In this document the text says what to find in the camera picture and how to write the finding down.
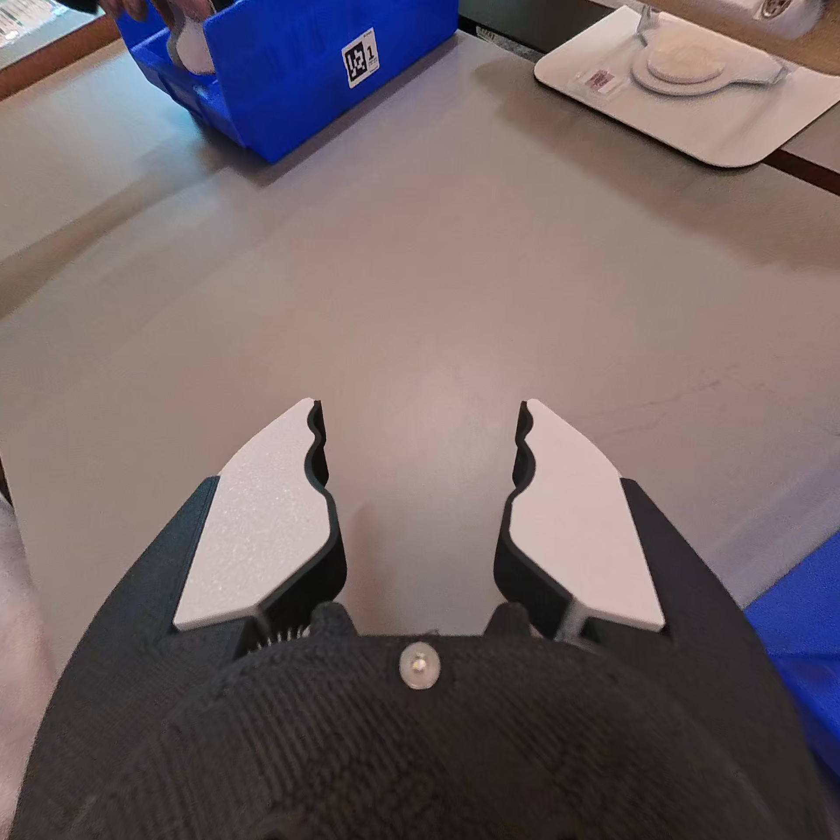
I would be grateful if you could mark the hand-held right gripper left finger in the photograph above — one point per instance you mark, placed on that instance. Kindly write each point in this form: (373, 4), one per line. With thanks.
(262, 525)

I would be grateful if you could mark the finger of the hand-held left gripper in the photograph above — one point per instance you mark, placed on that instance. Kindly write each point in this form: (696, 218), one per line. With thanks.
(193, 46)

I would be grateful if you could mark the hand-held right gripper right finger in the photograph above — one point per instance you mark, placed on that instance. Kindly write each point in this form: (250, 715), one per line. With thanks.
(584, 525)

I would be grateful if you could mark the blue plastic bin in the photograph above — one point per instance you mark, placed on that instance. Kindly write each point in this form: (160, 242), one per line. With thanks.
(800, 623)
(295, 98)

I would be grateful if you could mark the person's left hand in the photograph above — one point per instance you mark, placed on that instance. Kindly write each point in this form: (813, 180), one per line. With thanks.
(134, 8)

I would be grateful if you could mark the white printed sheet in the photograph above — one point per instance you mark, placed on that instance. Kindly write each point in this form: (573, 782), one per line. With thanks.
(26, 26)

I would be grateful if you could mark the white stand base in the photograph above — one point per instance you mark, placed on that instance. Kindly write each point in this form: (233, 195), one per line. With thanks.
(722, 131)

